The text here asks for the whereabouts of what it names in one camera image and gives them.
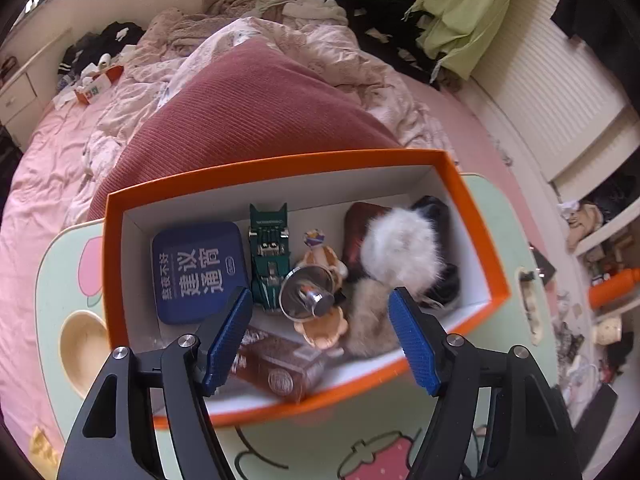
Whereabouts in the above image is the black white striped clothes pile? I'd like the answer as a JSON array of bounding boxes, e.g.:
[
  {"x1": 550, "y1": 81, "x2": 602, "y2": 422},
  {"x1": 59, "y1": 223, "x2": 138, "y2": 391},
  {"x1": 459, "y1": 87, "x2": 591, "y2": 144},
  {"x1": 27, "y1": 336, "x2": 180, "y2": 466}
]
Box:
[{"x1": 60, "y1": 21, "x2": 146, "y2": 81}]

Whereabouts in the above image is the green toy car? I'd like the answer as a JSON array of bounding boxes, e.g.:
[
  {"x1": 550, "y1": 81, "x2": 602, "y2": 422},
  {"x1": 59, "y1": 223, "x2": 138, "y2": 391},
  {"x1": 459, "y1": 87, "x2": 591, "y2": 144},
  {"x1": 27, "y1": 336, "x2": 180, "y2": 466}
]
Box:
[{"x1": 247, "y1": 202, "x2": 293, "y2": 316}]

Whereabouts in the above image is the pink floral quilt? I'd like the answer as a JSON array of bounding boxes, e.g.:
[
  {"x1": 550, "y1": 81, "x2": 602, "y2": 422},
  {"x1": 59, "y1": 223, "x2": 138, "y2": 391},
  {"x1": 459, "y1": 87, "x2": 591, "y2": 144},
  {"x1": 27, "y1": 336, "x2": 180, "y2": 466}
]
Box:
[{"x1": 80, "y1": 17, "x2": 456, "y2": 176}]

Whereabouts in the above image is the white printed cup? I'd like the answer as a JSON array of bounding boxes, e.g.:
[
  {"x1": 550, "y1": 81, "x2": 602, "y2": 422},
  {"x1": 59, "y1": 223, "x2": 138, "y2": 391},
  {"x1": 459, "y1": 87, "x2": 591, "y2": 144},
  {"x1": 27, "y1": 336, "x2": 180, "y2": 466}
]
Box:
[{"x1": 595, "y1": 317, "x2": 623, "y2": 346}]

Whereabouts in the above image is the beige fleece garment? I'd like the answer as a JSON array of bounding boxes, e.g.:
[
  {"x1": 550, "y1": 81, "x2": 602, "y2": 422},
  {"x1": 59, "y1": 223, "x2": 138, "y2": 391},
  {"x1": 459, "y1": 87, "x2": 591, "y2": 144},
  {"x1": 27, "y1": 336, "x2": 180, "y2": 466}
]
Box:
[{"x1": 145, "y1": 7, "x2": 236, "y2": 61}]

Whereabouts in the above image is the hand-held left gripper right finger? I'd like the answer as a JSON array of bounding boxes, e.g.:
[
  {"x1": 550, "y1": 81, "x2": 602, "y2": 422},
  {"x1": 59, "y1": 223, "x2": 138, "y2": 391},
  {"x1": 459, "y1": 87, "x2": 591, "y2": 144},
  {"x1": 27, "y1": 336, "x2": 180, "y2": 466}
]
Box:
[{"x1": 387, "y1": 287, "x2": 583, "y2": 480}]

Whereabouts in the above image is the beige doll figurine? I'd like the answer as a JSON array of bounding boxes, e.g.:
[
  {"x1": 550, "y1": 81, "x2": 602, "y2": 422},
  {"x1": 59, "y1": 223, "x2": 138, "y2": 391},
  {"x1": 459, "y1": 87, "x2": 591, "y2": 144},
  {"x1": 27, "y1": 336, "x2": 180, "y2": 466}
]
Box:
[{"x1": 294, "y1": 230, "x2": 351, "y2": 348}]

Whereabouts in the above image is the orange bottle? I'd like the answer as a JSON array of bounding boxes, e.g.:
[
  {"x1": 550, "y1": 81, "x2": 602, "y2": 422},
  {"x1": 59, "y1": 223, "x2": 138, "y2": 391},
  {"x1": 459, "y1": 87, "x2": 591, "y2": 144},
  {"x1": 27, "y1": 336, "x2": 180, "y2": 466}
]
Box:
[{"x1": 587, "y1": 267, "x2": 640, "y2": 308}]

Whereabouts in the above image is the black hanging garment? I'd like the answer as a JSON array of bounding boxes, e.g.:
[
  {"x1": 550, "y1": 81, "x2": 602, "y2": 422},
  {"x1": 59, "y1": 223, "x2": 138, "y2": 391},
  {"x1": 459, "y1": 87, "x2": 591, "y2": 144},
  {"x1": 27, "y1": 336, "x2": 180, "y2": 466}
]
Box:
[{"x1": 550, "y1": 0, "x2": 640, "y2": 46}]

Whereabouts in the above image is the green cartoon desktop table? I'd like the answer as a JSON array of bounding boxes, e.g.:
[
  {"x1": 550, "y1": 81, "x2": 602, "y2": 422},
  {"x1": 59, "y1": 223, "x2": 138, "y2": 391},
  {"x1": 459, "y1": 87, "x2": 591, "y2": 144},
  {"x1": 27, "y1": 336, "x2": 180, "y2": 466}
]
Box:
[{"x1": 37, "y1": 172, "x2": 558, "y2": 480}]

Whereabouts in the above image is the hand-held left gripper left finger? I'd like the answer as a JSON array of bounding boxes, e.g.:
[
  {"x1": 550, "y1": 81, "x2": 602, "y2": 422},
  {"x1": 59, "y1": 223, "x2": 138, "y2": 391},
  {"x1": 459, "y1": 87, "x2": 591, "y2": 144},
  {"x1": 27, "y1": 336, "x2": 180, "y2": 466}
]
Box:
[{"x1": 56, "y1": 287, "x2": 253, "y2": 480}]

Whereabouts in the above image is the beige plush cloth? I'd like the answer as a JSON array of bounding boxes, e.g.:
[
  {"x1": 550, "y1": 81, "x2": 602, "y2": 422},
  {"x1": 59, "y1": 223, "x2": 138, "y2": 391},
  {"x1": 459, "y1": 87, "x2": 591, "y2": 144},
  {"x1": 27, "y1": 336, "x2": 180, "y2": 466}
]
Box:
[{"x1": 565, "y1": 200, "x2": 606, "y2": 253}]

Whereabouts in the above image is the white garment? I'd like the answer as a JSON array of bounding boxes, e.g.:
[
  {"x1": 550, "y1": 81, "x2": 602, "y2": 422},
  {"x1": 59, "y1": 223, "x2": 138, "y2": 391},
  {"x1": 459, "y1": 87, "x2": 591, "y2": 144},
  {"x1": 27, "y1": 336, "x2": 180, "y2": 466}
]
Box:
[{"x1": 282, "y1": 0, "x2": 348, "y2": 23}]

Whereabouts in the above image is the white drawer cabinet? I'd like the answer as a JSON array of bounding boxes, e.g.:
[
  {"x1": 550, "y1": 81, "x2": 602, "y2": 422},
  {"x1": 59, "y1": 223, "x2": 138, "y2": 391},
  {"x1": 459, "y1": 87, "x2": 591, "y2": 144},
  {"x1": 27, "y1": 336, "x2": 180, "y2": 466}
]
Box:
[{"x1": 0, "y1": 67, "x2": 41, "y2": 136}]

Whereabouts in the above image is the red white tissue box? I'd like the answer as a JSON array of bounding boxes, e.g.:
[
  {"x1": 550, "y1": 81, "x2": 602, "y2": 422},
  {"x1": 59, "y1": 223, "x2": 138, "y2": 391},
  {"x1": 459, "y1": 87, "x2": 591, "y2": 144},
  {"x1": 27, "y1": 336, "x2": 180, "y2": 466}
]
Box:
[{"x1": 74, "y1": 65, "x2": 125, "y2": 106}]

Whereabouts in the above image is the black cloth pouch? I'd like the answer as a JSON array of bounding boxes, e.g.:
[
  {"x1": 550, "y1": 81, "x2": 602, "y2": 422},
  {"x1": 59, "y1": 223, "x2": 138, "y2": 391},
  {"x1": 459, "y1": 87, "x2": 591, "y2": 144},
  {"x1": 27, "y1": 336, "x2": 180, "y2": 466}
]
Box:
[{"x1": 410, "y1": 195, "x2": 462, "y2": 308}]

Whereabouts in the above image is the dark red patterned box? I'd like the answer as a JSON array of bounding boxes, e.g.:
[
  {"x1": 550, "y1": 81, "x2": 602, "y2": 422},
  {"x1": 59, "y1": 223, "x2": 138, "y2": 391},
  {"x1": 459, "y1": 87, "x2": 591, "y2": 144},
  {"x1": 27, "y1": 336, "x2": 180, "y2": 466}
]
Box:
[{"x1": 342, "y1": 201, "x2": 391, "y2": 283}]

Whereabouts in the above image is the yellow cloth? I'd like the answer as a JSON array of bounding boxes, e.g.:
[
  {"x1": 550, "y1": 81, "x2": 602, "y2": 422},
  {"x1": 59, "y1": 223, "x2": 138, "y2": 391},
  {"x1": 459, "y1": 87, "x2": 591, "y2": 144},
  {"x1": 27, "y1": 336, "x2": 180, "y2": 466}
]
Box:
[{"x1": 30, "y1": 427, "x2": 61, "y2": 478}]

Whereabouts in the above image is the brown carton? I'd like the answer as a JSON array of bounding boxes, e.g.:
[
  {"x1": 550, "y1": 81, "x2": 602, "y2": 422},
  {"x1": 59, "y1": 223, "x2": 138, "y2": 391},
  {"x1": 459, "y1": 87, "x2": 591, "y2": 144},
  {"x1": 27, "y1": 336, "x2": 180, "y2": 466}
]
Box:
[{"x1": 227, "y1": 325, "x2": 326, "y2": 403}]

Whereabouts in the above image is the beige fur pompom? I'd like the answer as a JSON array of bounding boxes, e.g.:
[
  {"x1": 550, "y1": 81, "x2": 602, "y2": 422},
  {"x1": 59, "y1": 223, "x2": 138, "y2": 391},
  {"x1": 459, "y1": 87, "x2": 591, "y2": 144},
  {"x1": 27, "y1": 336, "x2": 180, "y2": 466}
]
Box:
[{"x1": 345, "y1": 277, "x2": 406, "y2": 358}]

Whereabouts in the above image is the light green hanging garment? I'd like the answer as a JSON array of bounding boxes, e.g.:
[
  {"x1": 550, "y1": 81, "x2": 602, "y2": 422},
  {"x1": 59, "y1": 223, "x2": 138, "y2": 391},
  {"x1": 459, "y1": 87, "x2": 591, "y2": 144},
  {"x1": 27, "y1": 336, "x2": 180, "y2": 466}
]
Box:
[{"x1": 407, "y1": 0, "x2": 526, "y2": 81}]

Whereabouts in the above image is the orange cardboard box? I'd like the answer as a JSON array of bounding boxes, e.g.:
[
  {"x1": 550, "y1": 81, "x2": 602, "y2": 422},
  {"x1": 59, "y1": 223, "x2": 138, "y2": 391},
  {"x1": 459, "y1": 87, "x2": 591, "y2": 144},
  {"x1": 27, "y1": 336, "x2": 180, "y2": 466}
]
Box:
[{"x1": 102, "y1": 149, "x2": 511, "y2": 430}]

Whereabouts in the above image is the silver metal funnel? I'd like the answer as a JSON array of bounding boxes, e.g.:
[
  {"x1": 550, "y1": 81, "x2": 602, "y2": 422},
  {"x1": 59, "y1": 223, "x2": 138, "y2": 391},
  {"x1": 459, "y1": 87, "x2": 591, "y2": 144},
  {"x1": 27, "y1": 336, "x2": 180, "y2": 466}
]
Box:
[{"x1": 279, "y1": 267, "x2": 337, "y2": 322}]

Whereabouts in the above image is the white louvered wardrobe door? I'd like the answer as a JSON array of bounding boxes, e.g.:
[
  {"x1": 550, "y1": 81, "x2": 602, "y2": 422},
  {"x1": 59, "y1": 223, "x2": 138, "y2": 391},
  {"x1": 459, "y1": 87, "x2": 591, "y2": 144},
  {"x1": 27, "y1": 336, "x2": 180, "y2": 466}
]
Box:
[{"x1": 470, "y1": 10, "x2": 640, "y2": 181}]

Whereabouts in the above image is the pile of black clothes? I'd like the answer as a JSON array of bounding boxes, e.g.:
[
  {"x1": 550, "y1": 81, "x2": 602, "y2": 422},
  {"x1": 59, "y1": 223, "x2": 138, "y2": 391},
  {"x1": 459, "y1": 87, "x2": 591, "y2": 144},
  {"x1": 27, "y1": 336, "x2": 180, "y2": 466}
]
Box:
[{"x1": 312, "y1": 0, "x2": 451, "y2": 88}]

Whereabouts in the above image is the dark photo card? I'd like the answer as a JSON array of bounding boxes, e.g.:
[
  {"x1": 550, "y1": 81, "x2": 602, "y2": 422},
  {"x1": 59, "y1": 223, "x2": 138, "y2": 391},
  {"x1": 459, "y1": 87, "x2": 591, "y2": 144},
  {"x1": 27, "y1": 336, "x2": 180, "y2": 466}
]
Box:
[{"x1": 527, "y1": 242, "x2": 556, "y2": 281}]

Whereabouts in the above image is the blue tin box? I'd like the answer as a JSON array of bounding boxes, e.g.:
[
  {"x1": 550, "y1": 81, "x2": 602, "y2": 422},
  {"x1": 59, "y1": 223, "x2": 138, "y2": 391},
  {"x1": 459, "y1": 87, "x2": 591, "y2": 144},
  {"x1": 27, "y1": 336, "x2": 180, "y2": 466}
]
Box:
[{"x1": 151, "y1": 221, "x2": 249, "y2": 326}]

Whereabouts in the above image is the maroon ribbed pillow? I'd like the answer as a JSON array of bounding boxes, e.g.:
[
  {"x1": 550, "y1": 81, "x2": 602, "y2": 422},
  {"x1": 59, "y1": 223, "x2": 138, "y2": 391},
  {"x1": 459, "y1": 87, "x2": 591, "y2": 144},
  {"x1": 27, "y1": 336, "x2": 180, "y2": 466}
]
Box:
[{"x1": 87, "y1": 40, "x2": 401, "y2": 221}]

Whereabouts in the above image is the white fur pompom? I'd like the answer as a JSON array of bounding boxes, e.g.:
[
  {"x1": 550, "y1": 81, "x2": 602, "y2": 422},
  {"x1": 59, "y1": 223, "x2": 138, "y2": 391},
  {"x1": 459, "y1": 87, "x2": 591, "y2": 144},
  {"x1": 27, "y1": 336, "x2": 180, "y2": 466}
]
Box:
[{"x1": 361, "y1": 207, "x2": 446, "y2": 286}]

